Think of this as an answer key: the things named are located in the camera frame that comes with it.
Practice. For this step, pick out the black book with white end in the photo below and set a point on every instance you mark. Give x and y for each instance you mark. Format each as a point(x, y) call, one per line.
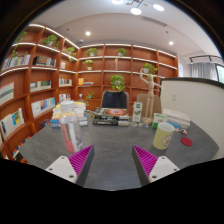
point(110, 123)

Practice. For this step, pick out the ceiling air vent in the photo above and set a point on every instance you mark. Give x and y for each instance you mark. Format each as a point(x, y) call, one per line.
point(153, 21)

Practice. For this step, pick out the white light switch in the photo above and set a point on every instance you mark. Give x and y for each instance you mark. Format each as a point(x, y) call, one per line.
point(174, 97)

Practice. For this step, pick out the dark office chair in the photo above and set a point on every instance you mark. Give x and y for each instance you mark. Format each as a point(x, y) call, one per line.
point(115, 99)

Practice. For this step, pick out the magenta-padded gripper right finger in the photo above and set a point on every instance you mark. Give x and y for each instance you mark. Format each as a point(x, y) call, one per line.
point(146, 160)

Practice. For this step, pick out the wooden artist mannequin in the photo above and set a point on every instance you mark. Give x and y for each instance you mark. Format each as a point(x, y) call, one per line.
point(150, 90)

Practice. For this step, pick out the tall green white carton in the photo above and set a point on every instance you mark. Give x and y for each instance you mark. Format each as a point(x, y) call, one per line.
point(137, 111)

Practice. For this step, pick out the brown wooden shelf unit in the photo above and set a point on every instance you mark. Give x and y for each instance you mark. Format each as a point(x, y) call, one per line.
point(100, 66)

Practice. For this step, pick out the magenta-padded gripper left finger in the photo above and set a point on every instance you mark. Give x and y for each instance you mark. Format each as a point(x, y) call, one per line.
point(80, 160)

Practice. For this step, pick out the pile of colourful books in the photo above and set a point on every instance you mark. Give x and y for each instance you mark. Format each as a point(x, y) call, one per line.
point(80, 108)

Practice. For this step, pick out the blue white flat box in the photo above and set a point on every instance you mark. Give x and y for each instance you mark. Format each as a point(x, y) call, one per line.
point(178, 125)

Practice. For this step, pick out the flat round red coaster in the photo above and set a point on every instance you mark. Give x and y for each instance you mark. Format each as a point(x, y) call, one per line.
point(186, 141)

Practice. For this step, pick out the round printed badge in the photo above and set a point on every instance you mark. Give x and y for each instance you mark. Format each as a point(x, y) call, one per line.
point(133, 124)
point(183, 131)
point(145, 125)

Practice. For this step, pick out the book with orange cover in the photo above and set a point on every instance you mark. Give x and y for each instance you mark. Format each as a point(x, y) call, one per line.
point(111, 112)

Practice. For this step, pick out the grey curtain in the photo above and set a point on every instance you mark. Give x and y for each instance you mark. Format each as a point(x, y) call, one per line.
point(203, 70)

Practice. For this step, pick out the recessed ceiling lights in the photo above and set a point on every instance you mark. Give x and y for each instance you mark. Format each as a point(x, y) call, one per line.
point(87, 33)

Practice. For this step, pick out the clear bottle with pink label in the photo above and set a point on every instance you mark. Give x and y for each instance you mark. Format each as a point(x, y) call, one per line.
point(70, 130)

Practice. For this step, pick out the black ceiling track rail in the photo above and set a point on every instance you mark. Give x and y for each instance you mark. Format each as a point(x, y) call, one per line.
point(200, 56)

